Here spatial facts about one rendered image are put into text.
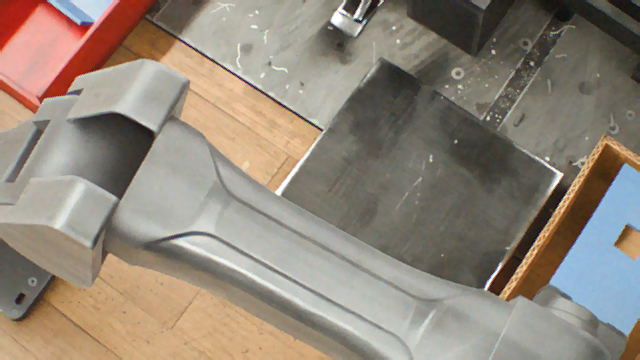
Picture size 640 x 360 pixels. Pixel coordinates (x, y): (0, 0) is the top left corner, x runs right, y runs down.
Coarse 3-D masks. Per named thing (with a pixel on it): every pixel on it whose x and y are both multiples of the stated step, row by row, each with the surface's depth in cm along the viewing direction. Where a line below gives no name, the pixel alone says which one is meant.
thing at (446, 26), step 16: (416, 0) 101; (432, 0) 99; (448, 0) 98; (496, 0) 97; (512, 0) 103; (416, 16) 103; (432, 16) 102; (448, 16) 100; (464, 16) 98; (480, 16) 96; (496, 16) 101; (448, 32) 102; (464, 32) 100; (480, 32) 99; (464, 48) 103; (480, 48) 103
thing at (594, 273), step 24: (624, 168) 90; (624, 192) 90; (600, 216) 89; (624, 216) 89; (600, 240) 88; (576, 264) 88; (600, 264) 88; (624, 264) 88; (576, 288) 87; (600, 288) 87; (624, 288) 87; (600, 312) 87; (624, 312) 87
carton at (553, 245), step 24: (600, 144) 93; (600, 168) 97; (576, 192) 94; (600, 192) 98; (552, 216) 91; (576, 216) 98; (552, 240) 97; (576, 240) 97; (624, 240) 97; (528, 264) 90; (552, 264) 96; (528, 288) 96
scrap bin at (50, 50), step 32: (0, 0) 104; (32, 0) 105; (128, 0) 100; (0, 32) 104; (32, 32) 104; (64, 32) 104; (96, 32) 98; (128, 32) 104; (0, 64) 103; (32, 64) 103; (64, 64) 97; (96, 64) 102; (32, 96) 99
